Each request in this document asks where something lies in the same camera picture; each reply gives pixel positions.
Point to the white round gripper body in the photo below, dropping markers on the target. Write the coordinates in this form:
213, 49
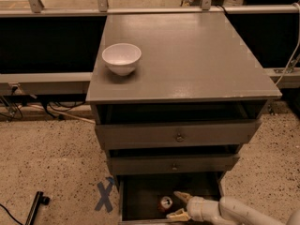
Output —
199, 209

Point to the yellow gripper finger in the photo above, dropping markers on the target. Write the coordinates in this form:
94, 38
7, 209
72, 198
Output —
183, 196
179, 215

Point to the red coke can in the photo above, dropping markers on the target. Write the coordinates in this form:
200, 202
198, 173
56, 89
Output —
164, 204

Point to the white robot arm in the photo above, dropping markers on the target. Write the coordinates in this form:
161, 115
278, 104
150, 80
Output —
226, 211

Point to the brass middle drawer knob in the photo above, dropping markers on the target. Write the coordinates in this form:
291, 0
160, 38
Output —
174, 167

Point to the brass drawer knob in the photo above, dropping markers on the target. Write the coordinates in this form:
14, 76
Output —
179, 138
174, 167

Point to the grey open bottom drawer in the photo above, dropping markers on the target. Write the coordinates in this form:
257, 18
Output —
139, 195

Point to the brass top drawer knob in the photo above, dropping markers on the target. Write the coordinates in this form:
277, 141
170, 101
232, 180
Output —
179, 138

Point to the grey middle drawer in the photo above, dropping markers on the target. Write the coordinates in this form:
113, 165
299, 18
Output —
171, 164

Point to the grey top drawer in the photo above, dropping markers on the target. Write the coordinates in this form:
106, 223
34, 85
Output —
113, 137

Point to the grey wooden drawer cabinet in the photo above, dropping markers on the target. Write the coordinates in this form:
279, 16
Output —
194, 68

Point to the blue tape X mark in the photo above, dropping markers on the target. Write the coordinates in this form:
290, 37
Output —
104, 200

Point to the black bar tool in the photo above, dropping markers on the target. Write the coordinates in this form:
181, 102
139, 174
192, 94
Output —
40, 199

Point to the white ceramic bowl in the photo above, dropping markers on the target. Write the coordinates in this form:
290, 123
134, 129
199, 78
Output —
122, 58

